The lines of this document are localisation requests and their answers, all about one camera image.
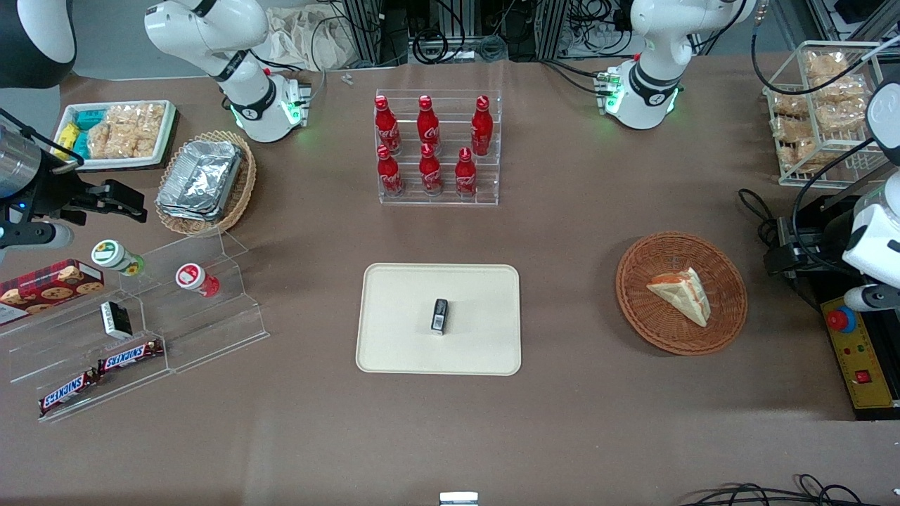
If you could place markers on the stack of foil trays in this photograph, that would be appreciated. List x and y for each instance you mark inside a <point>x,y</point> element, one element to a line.
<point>200,179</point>

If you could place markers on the teal snack pack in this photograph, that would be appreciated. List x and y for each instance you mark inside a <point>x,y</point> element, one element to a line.
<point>81,145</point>
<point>89,118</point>

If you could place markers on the red lidded cup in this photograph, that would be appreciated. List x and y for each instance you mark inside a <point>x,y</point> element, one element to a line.
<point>191,276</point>

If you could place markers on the clear bag of fried snack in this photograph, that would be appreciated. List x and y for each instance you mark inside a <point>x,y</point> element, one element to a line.
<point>798,156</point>
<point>793,130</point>
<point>789,104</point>
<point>840,118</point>
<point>826,65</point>
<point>840,89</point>

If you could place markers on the clear acrylic bottle rack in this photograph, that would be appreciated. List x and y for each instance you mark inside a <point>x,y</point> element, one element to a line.
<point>450,105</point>

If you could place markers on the yellow control panel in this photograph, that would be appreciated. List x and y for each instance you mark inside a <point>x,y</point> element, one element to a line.
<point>868,358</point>

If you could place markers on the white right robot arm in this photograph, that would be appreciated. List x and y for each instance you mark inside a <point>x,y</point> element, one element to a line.
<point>211,28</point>

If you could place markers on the beige cloth bag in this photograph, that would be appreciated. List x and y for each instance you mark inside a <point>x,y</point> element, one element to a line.
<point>302,35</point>

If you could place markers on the red emergency stop button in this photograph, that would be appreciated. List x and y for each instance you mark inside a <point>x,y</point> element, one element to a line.
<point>841,320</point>

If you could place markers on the light oval wicker basket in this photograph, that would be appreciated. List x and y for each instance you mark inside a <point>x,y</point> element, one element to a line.
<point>242,190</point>

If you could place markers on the clear acrylic step shelf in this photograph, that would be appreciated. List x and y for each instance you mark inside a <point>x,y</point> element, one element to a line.
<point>211,330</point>

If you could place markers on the white rectangular snack tray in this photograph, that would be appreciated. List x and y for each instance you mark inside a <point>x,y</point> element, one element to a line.
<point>165,133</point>

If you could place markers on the brown round wicker basket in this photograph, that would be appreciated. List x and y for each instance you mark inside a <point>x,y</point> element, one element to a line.
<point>640,309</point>

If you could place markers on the red cookie box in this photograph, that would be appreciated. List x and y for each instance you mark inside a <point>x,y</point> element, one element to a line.
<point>53,287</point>

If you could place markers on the triangular sandwich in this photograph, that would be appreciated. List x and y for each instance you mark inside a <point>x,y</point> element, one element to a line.
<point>685,295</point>

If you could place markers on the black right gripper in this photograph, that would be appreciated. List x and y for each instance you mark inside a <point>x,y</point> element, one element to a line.
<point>50,190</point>

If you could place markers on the aluminium frame post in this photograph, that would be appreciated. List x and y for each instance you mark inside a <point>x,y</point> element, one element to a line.
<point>362,31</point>
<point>552,28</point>

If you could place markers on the yellow snack pack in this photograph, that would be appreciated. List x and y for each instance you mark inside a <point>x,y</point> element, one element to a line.
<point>67,135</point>

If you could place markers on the green lidded cup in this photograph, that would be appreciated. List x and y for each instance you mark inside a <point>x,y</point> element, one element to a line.
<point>112,254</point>

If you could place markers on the black machine housing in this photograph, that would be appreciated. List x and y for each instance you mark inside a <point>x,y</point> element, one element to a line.
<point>826,284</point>

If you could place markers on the clear bag of rice crackers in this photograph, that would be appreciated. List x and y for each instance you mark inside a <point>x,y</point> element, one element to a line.
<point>126,130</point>

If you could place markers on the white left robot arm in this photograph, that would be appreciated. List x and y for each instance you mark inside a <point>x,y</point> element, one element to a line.
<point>654,70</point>

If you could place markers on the brown snickers bar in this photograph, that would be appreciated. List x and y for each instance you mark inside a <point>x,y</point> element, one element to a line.
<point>67,393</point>
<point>130,356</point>

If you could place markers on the small black white box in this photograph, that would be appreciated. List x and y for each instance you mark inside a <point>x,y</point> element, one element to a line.
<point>116,320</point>

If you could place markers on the red cola bottle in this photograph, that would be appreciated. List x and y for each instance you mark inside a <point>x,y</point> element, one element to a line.
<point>481,128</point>
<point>430,174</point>
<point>465,177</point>
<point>427,126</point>
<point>386,126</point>
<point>389,176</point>

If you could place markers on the beige rectangular tray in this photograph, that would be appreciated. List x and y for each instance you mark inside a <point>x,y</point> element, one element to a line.
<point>401,323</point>

